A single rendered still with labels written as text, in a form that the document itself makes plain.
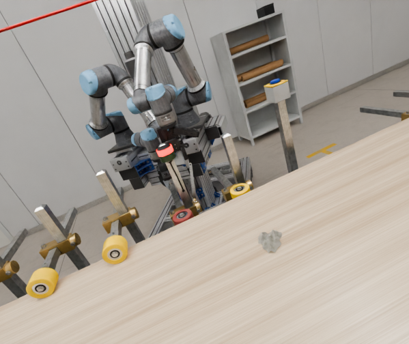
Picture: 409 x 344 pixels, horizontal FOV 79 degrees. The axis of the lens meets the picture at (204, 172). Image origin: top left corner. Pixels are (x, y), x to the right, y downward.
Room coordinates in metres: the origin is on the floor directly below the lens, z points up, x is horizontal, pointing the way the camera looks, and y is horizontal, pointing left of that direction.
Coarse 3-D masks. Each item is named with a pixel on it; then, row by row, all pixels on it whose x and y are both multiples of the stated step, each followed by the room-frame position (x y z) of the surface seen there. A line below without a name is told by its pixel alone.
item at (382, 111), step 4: (360, 108) 1.40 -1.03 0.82; (364, 108) 1.37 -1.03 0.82; (368, 108) 1.35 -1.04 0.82; (372, 108) 1.33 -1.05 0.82; (376, 108) 1.31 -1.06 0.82; (380, 108) 1.29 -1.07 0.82; (384, 108) 1.27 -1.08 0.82; (364, 112) 1.37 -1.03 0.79; (368, 112) 1.34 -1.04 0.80; (372, 112) 1.32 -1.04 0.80; (376, 112) 1.29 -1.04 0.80; (380, 112) 1.26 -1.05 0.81; (384, 112) 1.24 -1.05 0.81; (388, 112) 1.22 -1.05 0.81; (392, 112) 1.20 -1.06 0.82; (396, 112) 1.17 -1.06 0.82; (400, 112) 1.15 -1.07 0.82; (404, 112) 1.14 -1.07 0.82; (392, 116) 1.20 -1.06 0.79; (396, 116) 1.17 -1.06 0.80; (400, 116) 1.15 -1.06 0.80
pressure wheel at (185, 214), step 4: (176, 212) 0.86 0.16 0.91; (180, 212) 0.85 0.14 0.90; (184, 212) 0.84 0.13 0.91; (188, 212) 0.83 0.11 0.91; (192, 212) 0.83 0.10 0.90; (176, 216) 0.83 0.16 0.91; (180, 216) 0.82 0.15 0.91; (184, 216) 0.81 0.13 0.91; (188, 216) 0.80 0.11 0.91; (192, 216) 0.81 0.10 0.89; (176, 220) 0.80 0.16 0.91; (180, 220) 0.79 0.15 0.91; (184, 220) 0.79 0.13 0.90; (176, 224) 0.80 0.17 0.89
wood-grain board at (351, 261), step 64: (256, 192) 0.80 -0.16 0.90; (320, 192) 0.66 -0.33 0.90; (384, 192) 0.56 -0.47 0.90; (128, 256) 0.71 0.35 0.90; (192, 256) 0.60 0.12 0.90; (256, 256) 0.51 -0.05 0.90; (320, 256) 0.43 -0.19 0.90; (384, 256) 0.37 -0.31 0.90; (0, 320) 0.63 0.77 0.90; (64, 320) 0.53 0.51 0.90; (128, 320) 0.46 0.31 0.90; (192, 320) 0.39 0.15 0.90; (256, 320) 0.34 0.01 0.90; (320, 320) 0.30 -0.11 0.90; (384, 320) 0.26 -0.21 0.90
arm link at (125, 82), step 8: (104, 64) 1.51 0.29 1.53; (112, 64) 1.51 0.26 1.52; (120, 72) 1.49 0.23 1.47; (120, 80) 1.48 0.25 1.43; (128, 80) 1.49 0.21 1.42; (120, 88) 1.50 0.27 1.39; (128, 88) 1.47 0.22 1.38; (128, 96) 1.47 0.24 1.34; (144, 112) 1.41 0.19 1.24; (152, 112) 1.42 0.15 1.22; (144, 120) 1.42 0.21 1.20; (152, 120) 1.39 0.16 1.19
